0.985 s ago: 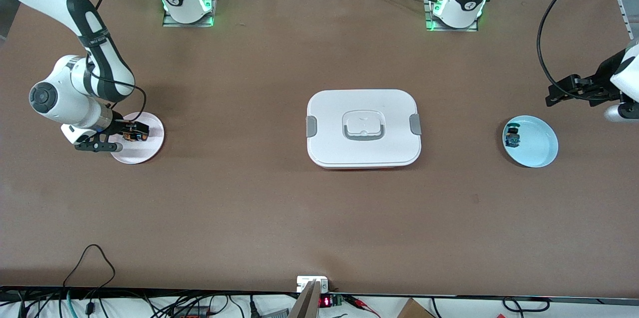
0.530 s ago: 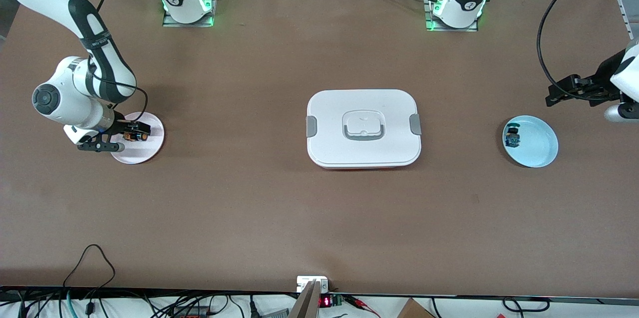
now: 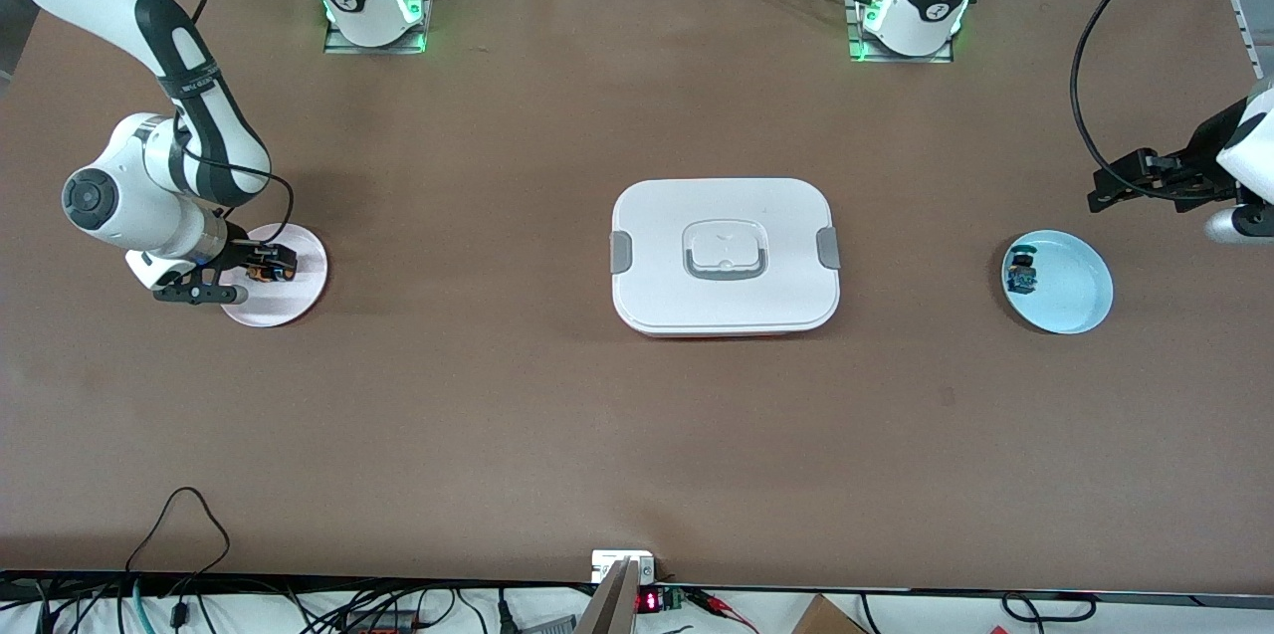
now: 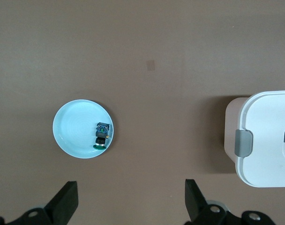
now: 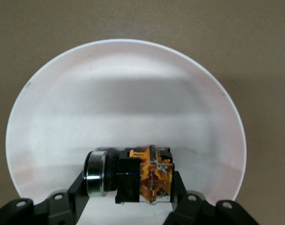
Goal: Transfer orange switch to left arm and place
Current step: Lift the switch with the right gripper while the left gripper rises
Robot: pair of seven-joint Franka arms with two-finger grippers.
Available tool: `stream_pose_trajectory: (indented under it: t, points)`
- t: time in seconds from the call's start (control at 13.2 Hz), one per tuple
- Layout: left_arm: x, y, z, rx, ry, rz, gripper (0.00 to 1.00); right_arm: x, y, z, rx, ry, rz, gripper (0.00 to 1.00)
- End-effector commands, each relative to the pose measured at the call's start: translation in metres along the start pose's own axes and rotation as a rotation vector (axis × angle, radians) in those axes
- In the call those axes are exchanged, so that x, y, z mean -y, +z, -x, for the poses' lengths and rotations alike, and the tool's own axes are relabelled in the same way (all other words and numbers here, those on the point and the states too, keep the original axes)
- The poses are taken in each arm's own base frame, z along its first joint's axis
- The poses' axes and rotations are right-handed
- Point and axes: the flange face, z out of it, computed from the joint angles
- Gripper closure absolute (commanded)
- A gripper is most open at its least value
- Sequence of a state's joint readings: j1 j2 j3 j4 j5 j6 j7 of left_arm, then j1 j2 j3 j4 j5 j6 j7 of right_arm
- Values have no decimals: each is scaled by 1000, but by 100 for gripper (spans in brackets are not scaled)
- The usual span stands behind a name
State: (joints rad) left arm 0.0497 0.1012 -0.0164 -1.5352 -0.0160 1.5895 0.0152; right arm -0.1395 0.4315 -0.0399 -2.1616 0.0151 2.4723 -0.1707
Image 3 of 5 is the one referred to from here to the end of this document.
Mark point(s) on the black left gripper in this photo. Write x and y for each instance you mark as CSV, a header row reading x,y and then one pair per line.
x,y
1199,168

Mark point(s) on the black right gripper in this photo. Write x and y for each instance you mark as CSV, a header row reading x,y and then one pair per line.
x,y
239,254

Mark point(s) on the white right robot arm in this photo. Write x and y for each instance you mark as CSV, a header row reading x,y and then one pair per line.
x,y
159,196

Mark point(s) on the white lidded box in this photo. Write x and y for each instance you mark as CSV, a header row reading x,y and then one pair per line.
x,y
725,216

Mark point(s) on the pink round plate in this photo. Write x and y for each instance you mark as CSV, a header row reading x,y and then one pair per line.
x,y
284,306

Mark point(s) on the light blue round plate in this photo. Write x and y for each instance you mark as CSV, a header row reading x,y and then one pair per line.
x,y
1070,286

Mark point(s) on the white mounting block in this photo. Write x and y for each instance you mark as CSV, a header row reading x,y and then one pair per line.
x,y
609,561

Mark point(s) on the aluminium bar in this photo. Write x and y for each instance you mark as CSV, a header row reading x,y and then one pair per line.
x,y
609,604

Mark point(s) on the red digit display module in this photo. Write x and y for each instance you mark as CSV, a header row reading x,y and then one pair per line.
x,y
649,601

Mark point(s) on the brown cardboard piece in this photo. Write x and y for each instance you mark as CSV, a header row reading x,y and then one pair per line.
x,y
826,618

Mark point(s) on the green push-button switch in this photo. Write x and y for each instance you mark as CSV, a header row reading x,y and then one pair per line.
x,y
1021,274

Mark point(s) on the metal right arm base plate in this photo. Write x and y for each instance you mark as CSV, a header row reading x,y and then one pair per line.
x,y
423,12

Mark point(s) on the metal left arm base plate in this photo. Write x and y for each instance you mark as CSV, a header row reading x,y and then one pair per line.
x,y
858,37

